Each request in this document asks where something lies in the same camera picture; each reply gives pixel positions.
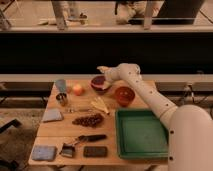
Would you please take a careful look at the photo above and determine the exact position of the yellow banana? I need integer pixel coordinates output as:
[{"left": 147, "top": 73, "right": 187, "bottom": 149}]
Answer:
[{"left": 91, "top": 97, "right": 109, "bottom": 114}]

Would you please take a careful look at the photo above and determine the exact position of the orange apple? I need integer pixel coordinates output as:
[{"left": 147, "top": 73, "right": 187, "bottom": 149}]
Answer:
[{"left": 72, "top": 84, "right": 84, "bottom": 96}]

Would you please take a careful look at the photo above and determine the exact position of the red bowl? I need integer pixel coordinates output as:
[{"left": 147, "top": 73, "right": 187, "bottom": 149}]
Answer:
[{"left": 114, "top": 86, "right": 135, "bottom": 107}]

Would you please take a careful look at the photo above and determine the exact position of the metal spoon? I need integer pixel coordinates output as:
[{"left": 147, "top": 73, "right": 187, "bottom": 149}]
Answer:
[{"left": 66, "top": 108, "right": 91, "bottom": 113}]

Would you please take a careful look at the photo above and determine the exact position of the small metal cup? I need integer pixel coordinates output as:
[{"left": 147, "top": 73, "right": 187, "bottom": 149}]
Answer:
[{"left": 56, "top": 93, "right": 68, "bottom": 106}]

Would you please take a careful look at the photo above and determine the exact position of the light blue cup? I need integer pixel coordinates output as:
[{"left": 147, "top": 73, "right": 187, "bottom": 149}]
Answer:
[{"left": 55, "top": 79, "right": 66, "bottom": 93}]

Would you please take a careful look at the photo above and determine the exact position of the black handled knife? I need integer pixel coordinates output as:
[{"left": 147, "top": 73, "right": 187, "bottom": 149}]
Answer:
[{"left": 77, "top": 134, "right": 107, "bottom": 142}]

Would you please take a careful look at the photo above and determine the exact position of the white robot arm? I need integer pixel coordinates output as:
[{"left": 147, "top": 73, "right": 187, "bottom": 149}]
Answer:
[{"left": 97, "top": 63, "right": 213, "bottom": 171}]

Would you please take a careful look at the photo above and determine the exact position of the blue sponge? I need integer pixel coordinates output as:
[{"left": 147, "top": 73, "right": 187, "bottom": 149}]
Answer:
[{"left": 31, "top": 145, "right": 57, "bottom": 161}]

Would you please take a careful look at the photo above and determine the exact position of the bunch of dark grapes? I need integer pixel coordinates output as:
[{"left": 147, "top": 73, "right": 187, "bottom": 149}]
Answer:
[{"left": 72, "top": 113, "right": 104, "bottom": 127}]

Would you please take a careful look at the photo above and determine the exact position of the purple bowl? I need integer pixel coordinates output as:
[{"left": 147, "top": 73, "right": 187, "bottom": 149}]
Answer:
[{"left": 90, "top": 75, "right": 110, "bottom": 95}]

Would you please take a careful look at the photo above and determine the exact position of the green tray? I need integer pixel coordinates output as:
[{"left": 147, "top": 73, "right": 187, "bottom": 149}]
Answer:
[{"left": 115, "top": 109, "right": 168, "bottom": 160}]

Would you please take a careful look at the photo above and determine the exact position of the grey blue cloth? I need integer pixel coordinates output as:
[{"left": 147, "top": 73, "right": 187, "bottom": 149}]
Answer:
[{"left": 42, "top": 108, "right": 63, "bottom": 122}]

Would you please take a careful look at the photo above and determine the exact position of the dark brown rectangular block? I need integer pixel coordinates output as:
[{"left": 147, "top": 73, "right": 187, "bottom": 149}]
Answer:
[{"left": 83, "top": 146, "right": 108, "bottom": 157}]

